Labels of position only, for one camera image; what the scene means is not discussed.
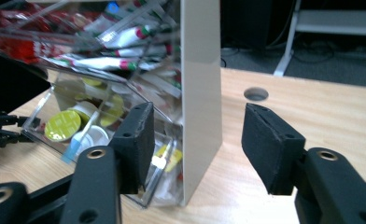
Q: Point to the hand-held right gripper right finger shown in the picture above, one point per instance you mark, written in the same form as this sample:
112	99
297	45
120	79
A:
271	149

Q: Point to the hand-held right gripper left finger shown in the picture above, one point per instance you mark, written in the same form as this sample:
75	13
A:
134	146

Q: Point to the clear drawer with capsules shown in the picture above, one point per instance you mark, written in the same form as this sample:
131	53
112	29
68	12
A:
109	93

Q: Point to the clear drawer with sauce packets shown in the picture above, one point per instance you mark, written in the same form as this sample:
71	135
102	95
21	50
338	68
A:
78	40

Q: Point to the white organizer frame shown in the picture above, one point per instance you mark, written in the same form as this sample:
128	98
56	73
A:
201	93

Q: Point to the pile of red sauce packets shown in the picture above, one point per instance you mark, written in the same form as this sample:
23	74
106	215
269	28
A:
19	46

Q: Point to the yellow packet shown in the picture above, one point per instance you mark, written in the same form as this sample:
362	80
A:
171	157

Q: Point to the white creamer cup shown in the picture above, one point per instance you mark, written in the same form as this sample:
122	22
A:
96	136

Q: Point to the green coffee capsule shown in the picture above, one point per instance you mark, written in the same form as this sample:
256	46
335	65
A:
63	125
116	104
92	82

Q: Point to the pile of whitish small packets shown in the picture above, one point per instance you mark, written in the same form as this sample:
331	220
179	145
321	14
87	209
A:
168	186

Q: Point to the blue and white stick packet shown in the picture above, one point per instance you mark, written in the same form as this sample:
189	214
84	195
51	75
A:
77	141

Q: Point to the pile of white sauce packets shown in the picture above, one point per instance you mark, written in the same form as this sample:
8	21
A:
122	37

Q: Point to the black equipment rack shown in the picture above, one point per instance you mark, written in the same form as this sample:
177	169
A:
246	21

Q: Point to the white metal stand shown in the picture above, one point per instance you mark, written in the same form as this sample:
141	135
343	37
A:
333	21

